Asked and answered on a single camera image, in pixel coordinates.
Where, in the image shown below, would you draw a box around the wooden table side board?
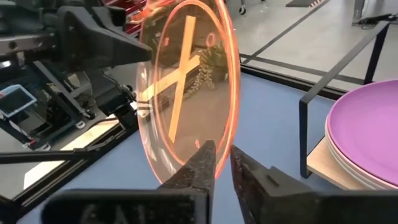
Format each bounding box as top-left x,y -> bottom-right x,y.
23,119 -> 124,191

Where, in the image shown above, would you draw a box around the red storage bins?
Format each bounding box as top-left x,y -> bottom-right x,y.
102,0 -> 149,37

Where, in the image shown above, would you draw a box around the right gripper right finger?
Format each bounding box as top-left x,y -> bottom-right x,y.
229,144 -> 398,224

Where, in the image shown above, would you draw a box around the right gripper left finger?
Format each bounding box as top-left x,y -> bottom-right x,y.
41,139 -> 218,224

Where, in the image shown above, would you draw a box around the orange transparent plate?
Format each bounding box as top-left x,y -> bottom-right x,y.
136,0 -> 242,185

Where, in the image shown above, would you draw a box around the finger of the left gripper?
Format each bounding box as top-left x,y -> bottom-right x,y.
57,5 -> 153,70
91,4 -> 141,45

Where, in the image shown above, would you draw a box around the purple plate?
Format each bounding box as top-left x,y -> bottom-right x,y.
325,79 -> 398,189

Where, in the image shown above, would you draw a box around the blue-edged tablet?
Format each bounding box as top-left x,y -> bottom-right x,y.
0,83 -> 38,119

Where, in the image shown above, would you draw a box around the artificial succulent plant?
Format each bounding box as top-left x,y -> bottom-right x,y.
183,43 -> 231,100

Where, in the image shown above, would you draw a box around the wooden shelf with black frame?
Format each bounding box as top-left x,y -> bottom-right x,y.
298,21 -> 398,191

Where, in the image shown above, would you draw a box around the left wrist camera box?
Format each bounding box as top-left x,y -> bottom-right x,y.
93,71 -> 138,129

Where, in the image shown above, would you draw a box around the black table frame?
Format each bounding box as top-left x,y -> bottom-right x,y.
0,52 -> 364,224

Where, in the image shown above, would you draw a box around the pale white plate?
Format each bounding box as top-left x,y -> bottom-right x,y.
325,129 -> 392,191

